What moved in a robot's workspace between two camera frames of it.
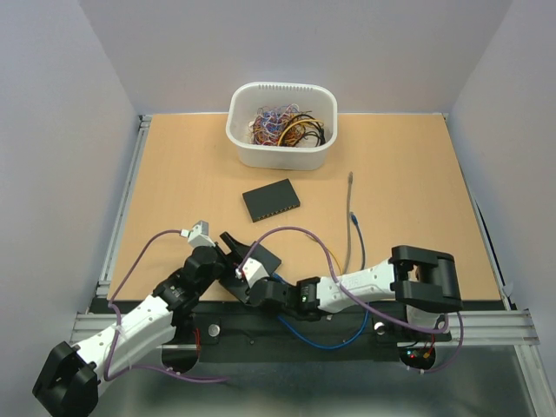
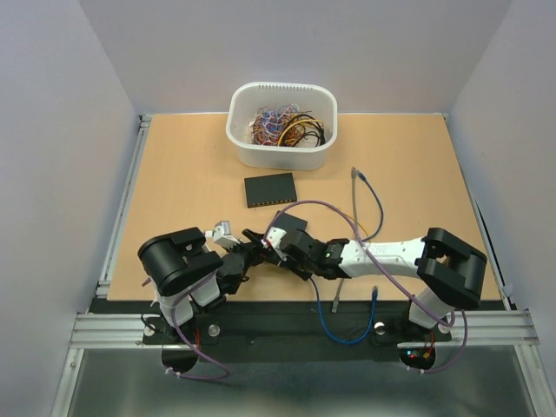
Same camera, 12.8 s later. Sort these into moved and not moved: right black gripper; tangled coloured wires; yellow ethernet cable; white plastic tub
Moved: right black gripper; yellow ethernet cable
Not moved: tangled coloured wires; white plastic tub
